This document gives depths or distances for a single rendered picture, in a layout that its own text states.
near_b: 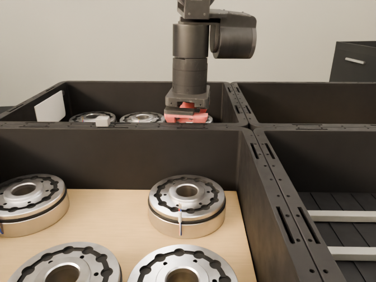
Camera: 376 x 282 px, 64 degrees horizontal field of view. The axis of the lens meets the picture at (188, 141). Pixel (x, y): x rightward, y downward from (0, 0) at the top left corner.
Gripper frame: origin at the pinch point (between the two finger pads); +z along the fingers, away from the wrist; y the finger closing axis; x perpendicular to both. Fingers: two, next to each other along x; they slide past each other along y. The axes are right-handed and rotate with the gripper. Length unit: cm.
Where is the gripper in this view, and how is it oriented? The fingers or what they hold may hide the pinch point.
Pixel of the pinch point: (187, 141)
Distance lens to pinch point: 54.1
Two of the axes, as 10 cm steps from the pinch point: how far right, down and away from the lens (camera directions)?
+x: -9.9, -0.7, 0.9
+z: -0.3, 9.2, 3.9
